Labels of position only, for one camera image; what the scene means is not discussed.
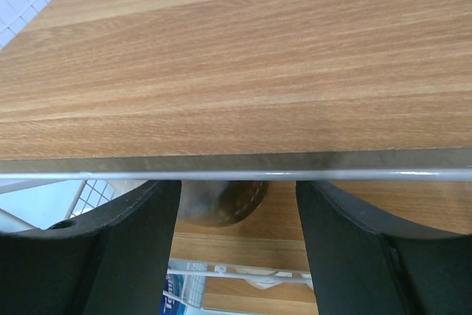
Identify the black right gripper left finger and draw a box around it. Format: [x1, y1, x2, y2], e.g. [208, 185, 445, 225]
[1, 181, 181, 314]

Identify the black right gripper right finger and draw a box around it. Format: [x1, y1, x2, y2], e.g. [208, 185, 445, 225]
[296, 181, 471, 314]

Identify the white wire wooden shelf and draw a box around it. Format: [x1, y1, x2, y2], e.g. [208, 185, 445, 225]
[0, 0, 472, 315]

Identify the blue Tempo wrapped paper roll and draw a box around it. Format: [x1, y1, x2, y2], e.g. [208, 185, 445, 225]
[160, 274, 186, 315]

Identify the dark green paper roll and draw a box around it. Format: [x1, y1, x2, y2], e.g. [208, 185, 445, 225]
[177, 180, 268, 226]

